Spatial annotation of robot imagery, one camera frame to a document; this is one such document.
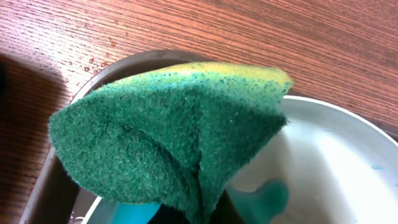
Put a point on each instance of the green yellow sponge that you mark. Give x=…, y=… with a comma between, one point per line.
x=176, y=135

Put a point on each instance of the dark brown serving tray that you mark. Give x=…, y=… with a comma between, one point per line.
x=56, y=198

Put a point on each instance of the white plate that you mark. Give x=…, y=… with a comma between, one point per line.
x=327, y=165

